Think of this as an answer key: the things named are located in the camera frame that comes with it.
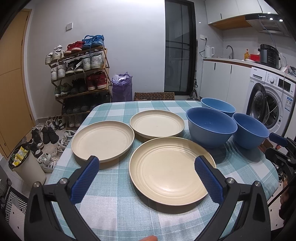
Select large dark blue bowl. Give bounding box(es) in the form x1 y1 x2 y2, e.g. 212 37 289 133
186 107 238 149

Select light blue bowl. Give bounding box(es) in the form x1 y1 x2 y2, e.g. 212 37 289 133
201 97 236 117

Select cream plate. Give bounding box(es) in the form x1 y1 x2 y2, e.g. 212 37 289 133
129 137 216 206
130 110 185 140
71 120 134 163

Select white kitchen cabinets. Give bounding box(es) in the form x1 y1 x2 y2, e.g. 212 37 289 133
200 61 251 113

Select black white patterned rug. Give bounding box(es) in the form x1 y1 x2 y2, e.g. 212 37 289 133
4 187 28 223

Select white washing machine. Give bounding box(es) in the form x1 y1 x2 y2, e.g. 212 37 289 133
243 67 295 137

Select white trash bin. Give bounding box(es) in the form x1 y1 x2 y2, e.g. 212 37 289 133
9 145 46 187

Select black pressure cooker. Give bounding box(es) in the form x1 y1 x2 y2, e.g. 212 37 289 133
258 44 280 69

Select upright vacuum cleaner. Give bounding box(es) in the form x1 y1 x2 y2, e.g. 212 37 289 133
187 54 199 100

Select wooden door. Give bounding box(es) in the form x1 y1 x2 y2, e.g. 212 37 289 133
1 9 35 158

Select white electric kettle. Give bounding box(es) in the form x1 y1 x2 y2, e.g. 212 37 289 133
204 46 215 58

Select teal checked tablecloth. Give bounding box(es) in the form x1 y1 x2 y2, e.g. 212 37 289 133
48 100 278 240

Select range hood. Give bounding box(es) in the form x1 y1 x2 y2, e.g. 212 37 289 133
245 13 290 37

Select black glass door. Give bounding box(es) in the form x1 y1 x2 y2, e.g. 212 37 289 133
164 1 197 95

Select patterned cardboard box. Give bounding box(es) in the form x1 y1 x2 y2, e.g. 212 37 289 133
134 92 175 101

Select wooden shoe rack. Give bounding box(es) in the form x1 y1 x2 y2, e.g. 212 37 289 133
45 46 112 130

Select purple plastic bag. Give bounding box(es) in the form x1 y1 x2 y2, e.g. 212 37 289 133
111 72 133 102

